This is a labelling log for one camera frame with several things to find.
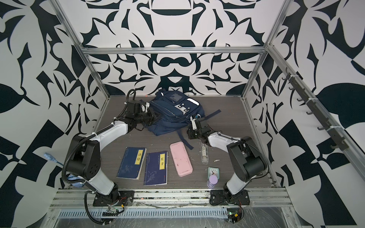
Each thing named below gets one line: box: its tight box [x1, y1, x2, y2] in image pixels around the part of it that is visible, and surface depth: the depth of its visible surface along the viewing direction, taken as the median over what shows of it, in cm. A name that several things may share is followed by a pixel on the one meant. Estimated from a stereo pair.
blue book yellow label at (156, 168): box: [143, 151, 168, 186], surface depth 84 cm
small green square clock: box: [207, 166, 221, 181], surface depth 83 cm
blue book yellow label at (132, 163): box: [115, 146, 147, 181], surface depth 87 cm
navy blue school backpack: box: [145, 89, 222, 151], surface depth 96 cm
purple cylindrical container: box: [206, 174, 219, 189], surface depth 74 cm
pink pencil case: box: [169, 141, 194, 178], surface depth 87 cm
